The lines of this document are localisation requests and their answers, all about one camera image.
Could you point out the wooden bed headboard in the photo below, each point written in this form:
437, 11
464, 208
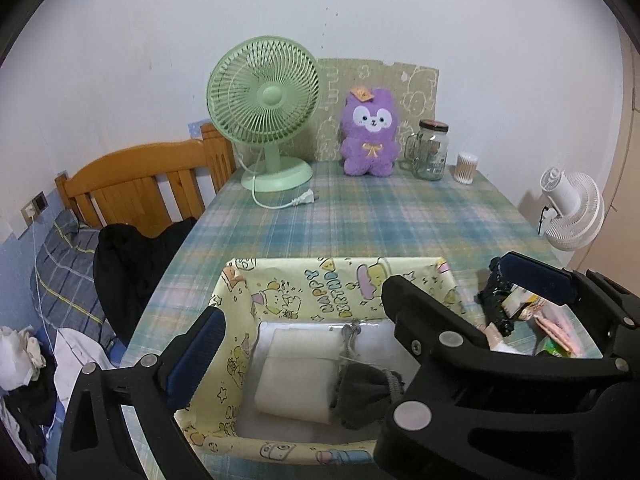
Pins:
135, 170

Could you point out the white folded towel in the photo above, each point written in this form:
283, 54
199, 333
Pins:
295, 375

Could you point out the cotton swab container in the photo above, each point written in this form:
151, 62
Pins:
466, 169

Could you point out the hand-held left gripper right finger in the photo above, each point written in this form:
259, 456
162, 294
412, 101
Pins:
545, 440

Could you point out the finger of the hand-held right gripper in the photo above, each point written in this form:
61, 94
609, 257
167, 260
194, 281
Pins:
425, 310
537, 277

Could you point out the grey knit sock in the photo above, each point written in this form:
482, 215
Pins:
360, 395

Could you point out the purple plush toy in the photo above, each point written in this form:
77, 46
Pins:
369, 145

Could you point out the pink packet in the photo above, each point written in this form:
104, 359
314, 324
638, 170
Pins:
560, 325

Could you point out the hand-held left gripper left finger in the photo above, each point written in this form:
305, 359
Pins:
196, 355

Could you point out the small green packet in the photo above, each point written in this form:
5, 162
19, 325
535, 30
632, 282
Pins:
552, 347

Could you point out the yellow cartoon fabric storage box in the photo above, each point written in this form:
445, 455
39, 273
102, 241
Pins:
300, 290

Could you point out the glass jar mug with lid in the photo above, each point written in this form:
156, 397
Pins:
430, 152

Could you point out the white garment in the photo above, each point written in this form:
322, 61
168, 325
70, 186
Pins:
75, 355

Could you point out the wall socket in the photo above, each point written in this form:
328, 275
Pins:
34, 206

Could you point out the dark clothes heap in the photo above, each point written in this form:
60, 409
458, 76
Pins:
30, 405

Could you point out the pastel cartoon packet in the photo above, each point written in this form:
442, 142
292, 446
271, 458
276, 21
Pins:
520, 305

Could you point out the green desk fan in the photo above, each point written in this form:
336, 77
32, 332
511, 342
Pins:
265, 95

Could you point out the white standing fan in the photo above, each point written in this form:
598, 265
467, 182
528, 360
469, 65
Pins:
575, 210

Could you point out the blue plaid pillow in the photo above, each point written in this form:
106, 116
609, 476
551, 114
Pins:
65, 270

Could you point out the beige cartoon-print board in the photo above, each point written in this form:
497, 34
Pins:
415, 90

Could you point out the black clothing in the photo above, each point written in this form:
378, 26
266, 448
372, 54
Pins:
135, 270

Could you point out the white crumpled cloth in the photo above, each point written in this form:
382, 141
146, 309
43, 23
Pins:
20, 355

